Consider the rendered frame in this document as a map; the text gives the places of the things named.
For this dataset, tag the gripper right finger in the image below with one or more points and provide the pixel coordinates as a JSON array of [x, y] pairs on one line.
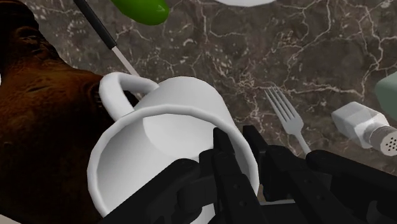
[[325, 186]]

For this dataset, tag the silver fork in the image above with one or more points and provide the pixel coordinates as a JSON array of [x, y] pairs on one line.
[[290, 119]]

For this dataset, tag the pale green box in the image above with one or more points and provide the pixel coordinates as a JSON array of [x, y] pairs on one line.
[[387, 96]]

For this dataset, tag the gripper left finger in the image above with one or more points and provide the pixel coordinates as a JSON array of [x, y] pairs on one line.
[[226, 180]]

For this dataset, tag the white mug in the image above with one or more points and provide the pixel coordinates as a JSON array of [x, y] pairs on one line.
[[173, 93]]

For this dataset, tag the white salt shaker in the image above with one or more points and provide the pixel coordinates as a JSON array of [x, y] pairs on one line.
[[356, 122]]

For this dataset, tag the white plate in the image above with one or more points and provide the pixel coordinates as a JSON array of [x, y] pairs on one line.
[[245, 2]]

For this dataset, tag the green rounded fruit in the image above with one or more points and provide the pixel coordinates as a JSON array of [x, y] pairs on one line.
[[142, 11]]

